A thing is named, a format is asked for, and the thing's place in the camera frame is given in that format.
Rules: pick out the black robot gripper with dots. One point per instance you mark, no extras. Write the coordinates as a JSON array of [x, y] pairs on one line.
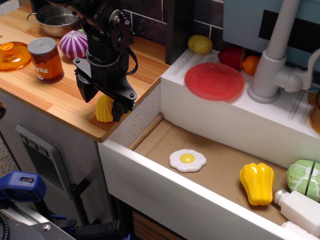
[[93, 76]]

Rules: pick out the yellow toy corn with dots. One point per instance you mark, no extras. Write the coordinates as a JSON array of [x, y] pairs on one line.
[[103, 109]]

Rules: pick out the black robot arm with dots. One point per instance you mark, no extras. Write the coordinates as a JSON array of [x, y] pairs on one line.
[[106, 26]]

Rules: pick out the red plastic plate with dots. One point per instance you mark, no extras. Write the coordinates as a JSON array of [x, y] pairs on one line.
[[214, 81]]

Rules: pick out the purple striped toy onion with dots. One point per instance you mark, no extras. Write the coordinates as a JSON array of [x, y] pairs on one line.
[[74, 44]]

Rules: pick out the toy beans can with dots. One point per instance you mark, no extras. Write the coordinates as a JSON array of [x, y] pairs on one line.
[[46, 60]]

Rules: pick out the grey toy oven door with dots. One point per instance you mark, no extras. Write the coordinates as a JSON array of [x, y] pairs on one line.
[[47, 161]]

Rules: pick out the steel cooking pot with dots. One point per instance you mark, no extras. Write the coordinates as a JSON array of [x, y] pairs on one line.
[[55, 21]]

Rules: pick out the orange transparent pot lid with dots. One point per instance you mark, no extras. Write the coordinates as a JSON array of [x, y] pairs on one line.
[[14, 56]]

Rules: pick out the toy fried egg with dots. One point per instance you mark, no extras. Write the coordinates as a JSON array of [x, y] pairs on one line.
[[187, 160]]

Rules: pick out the yellow toy potato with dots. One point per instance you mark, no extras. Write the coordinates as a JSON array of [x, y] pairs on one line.
[[200, 44]]

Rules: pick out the blue plastic clamp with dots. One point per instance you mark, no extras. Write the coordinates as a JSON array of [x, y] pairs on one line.
[[22, 186]]

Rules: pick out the red toy apple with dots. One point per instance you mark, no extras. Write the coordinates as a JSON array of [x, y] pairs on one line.
[[232, 56]]

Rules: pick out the orange toy fruit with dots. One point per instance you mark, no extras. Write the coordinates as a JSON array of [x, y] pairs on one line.
[[250, 63]]

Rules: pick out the grey toy faucet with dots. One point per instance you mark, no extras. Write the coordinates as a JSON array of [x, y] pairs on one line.
[[272, 73]]

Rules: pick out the yellow toy bell pepper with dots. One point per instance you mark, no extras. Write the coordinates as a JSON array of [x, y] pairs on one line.
[[258, 181]]

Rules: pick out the orange transparent cup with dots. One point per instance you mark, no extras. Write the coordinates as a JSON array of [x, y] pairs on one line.
[[314, 115]]

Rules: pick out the green toy cabbage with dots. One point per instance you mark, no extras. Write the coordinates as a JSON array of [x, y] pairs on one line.
[[303, 176]]

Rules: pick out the white toy bottle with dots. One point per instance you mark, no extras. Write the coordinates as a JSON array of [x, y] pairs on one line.
[[299, 210]]

